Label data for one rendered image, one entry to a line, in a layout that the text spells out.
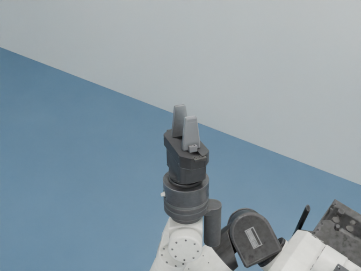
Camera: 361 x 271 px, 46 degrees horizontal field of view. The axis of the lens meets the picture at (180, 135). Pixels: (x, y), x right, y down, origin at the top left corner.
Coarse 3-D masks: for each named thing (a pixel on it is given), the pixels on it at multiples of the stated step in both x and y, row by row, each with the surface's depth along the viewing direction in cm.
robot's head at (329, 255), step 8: (328, 248) 83; (320, 256) 82; (328, 256) 82; (336, 256) 82; (344, 256) 83; (320, 264) 82; (328, 264) 81; (336, 264) 81; (344, 264) 82; (352, 264) 82
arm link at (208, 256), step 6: (204, 246) 102; (204, 252) 100; (210, 252) 99; (198, 258) 100; (204, 258) 99; (210, 258) 98; (216, 258) 98; (186, 264) 101; (192, 264) 99; (198, 264) 99; (204, 264) 98; (210, 264) 98; (216, 264) 98; (222, 264) 98; (186, 270) 99; (192, 270) 99; (198, 270) 98; (204, 270) 98; (210, 270) 97; (216, 270) 98; (222, 270) 98; (228, 270) 98
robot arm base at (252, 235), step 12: (240, 216) 97; (252, 216) 97; (240, 228) 96; (252, 228) 96; (264, 228) 96; (240, 240) 96; (252, 240) 96; (264, 240) 96; (276, 240) 96; (240, 252) 96; (252, 252) 96; (264, 252) 96; (276, 252) 96; (252, 264) 96
